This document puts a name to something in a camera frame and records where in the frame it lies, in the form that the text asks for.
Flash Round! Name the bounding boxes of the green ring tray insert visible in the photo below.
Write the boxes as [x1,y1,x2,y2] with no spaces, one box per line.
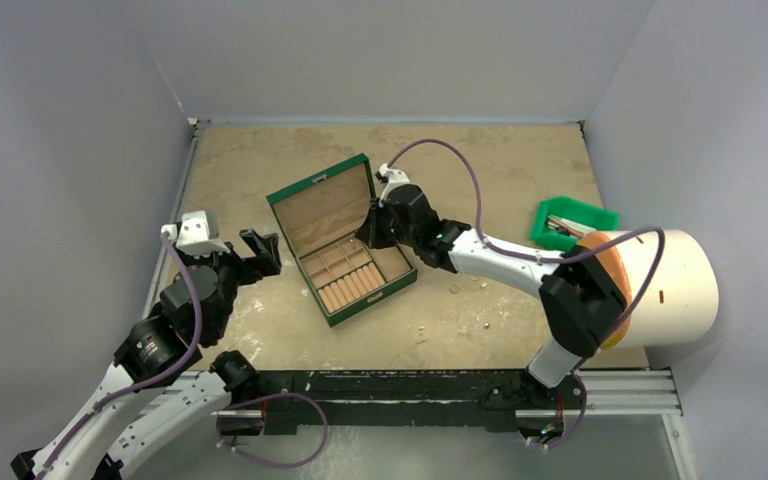
[297,235,418,326]

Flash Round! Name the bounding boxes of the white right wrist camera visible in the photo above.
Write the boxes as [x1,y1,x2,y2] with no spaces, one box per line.
[375,164,410,204]

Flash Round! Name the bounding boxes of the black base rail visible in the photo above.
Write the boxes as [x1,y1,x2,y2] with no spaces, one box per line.
[208,368,587,439]

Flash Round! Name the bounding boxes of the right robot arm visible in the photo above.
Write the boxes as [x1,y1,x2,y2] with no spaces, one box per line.
[355,184,628,407]

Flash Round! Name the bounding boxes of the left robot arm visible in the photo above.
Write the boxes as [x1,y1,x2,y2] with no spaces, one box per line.
[10,218,282,479]

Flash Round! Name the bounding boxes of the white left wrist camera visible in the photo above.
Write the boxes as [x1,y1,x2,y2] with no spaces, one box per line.
[160,210,230,258]

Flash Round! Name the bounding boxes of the green jewelry box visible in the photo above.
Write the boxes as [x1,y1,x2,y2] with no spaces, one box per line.
[266,154,418,327]

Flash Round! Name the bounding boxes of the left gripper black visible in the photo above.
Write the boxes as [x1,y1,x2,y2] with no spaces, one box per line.
[173,227,279,339]

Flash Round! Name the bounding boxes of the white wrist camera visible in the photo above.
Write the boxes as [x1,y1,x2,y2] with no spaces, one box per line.
[160,210,230,258]
[375,164,410,204]

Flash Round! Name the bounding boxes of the white cylinder orange lid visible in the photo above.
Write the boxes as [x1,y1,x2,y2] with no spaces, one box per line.
[596,230,719,349]

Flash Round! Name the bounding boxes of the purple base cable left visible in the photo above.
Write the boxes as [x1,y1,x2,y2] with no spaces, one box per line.
[216,392,329,470]

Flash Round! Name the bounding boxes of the green plastic bin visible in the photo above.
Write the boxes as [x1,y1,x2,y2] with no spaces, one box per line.
[530,196,620,251]

